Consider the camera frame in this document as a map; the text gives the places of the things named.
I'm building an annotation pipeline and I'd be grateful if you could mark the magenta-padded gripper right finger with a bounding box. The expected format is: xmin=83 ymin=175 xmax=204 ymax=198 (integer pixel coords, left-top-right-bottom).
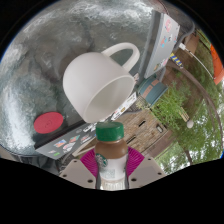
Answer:
xmin=125 ymin=146 xmax=167 ymax=190

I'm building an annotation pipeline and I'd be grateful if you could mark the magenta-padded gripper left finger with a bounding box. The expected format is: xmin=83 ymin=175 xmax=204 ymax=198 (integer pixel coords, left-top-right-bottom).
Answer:
xmin=59 ymin=148 xmax=101 ymax=190

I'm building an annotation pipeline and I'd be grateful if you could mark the green-capped coffee drink bottle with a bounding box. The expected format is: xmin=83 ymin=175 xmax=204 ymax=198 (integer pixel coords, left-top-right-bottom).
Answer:
xmin=94 ymin=121 xmax=130 ymax=191

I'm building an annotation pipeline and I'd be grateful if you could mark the black laptop with stickers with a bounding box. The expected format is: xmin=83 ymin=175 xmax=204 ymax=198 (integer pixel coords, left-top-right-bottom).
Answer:
xmin=34 ymin=121 xmax=101 ymax=161

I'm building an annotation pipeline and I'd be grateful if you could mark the flat round red coaster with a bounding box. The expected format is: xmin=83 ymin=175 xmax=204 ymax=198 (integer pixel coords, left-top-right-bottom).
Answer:
xmin=33 ymin=111 xmax=65 ymax=135

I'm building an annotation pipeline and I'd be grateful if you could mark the white sticker sheet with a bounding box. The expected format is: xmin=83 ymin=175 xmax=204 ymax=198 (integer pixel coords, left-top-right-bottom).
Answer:
xmin=109 ymin=92 xmax=138 ymax=122

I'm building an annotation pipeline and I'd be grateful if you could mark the potted plant in blue pot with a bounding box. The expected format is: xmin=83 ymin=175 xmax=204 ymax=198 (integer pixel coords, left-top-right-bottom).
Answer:
xmin=137 ymin=78 xmax=193 ymax=133

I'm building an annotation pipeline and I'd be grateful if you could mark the white ceramic mug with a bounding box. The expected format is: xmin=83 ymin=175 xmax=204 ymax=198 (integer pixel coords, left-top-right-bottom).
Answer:
xmin=62 ymin=42 xmax=141 ymax=124

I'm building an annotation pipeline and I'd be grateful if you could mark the blue yellow striped cone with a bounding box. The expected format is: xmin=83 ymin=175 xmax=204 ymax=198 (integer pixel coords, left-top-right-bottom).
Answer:
xmin=169 ymin=52 xmax=184 ymax=67

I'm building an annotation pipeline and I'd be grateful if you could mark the silver laptop with stickers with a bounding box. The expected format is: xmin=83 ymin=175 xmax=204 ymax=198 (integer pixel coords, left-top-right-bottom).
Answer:
xmin=143 ymin=12 xmax=181 ymax=79

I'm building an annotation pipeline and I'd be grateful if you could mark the orange patio umbrella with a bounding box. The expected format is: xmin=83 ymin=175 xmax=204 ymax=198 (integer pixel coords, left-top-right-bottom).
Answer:
xmin=179 ymin=42 xmax=224 ymax=86

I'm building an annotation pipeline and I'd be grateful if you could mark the globe-topped lamp post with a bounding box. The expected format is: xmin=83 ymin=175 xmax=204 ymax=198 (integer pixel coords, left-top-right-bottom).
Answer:
xmin=178 ymin=106 xmax=195 ymax=129

